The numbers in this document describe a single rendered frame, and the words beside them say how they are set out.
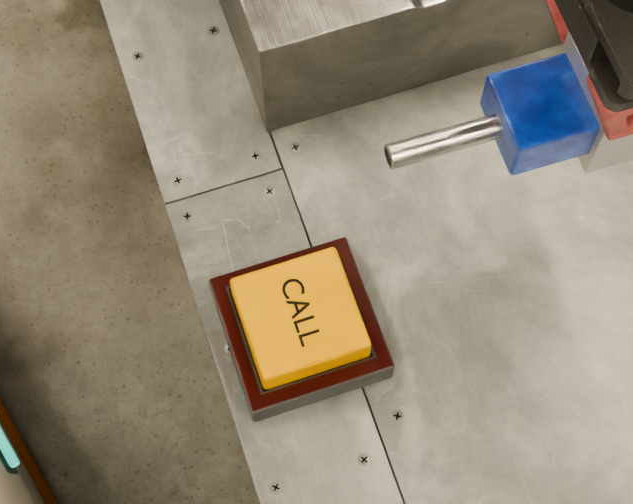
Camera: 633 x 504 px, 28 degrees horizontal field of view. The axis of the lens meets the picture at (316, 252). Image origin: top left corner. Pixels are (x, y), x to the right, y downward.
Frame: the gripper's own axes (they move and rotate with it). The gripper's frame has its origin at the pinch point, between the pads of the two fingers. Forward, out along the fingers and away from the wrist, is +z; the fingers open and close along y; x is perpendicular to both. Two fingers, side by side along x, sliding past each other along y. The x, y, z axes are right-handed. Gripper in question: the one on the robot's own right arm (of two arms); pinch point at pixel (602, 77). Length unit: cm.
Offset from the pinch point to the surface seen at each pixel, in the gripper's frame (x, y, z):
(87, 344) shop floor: 32, 31, 96
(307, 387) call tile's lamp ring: 16.2, -6.1, 13.3
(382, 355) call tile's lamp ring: 11.9, -5.7, 13.2
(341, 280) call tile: 12.9, -1.6, 11.6
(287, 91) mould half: 12.2, 10.0, 11.2
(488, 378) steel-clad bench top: 6.5, -8.1, 15.2
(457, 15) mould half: 2.4, 10.1, 8.2
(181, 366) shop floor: 22, 25, 95
